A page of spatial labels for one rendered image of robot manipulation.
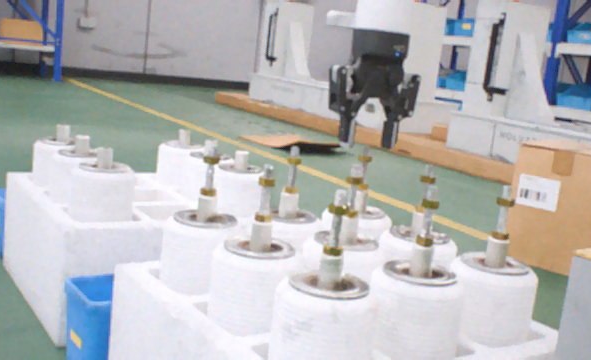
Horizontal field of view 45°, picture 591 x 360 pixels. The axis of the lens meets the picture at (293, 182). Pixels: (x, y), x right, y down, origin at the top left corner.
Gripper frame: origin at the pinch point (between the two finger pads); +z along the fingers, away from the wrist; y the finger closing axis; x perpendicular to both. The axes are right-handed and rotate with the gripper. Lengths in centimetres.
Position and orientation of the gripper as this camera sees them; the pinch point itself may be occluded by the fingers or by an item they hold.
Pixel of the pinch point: (368, 138)
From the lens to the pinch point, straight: 97.0
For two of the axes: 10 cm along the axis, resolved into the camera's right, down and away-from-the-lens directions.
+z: -1.1, 9.8, 1.8
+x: -5.2, -2.1, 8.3
